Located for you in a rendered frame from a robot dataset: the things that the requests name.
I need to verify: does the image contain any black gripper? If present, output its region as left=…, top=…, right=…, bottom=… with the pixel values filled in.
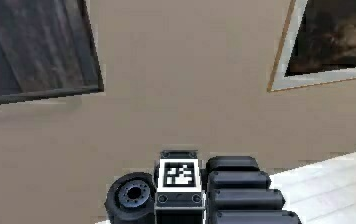
left=104, top=171, right=158, bottom=224

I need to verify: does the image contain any dark grey framed picture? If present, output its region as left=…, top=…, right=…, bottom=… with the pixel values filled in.
left=0, top=0, right=105, bottom=107

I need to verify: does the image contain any white framed dark picture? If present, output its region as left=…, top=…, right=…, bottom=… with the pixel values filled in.
left=266, top=0, right=356, bottom=93

